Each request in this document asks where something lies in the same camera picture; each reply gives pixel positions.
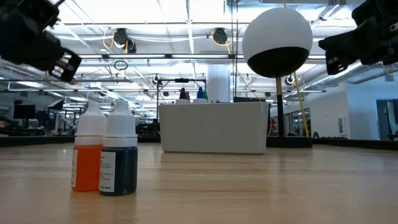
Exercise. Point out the blue Chefmaster colour bottle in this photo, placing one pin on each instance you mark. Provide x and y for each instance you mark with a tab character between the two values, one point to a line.
200	93

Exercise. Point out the black tilted monitor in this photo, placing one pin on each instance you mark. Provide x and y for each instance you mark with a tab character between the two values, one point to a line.
56	104

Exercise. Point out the orange small dropper bottle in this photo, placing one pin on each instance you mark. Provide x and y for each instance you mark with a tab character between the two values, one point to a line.
85	168

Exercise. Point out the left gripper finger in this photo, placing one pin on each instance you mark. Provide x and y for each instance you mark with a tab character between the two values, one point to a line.
34	46

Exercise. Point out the white globe table lamp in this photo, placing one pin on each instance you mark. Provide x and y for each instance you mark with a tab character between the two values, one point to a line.
276	28

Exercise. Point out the black flat screen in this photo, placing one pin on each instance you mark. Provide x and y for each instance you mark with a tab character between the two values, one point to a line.
24	111

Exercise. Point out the green Chefmaster colour bottle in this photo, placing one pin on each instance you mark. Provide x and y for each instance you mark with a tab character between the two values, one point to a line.
205	96

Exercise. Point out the purple Chefmaster colour bottle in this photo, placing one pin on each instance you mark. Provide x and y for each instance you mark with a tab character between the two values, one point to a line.
187	96

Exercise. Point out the black metal rack frame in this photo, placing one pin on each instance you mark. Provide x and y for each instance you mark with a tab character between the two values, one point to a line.
182	80

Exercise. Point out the black Chefmaster colour bottle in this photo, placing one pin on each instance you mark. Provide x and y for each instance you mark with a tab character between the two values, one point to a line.
182	94

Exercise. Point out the white plastic storage bin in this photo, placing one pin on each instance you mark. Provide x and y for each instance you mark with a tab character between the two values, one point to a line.
214	127

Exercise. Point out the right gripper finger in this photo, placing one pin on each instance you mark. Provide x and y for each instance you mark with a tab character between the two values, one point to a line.
345	46

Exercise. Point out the dark blue small dropper bottle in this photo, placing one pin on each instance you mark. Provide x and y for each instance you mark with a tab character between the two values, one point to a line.
121	171

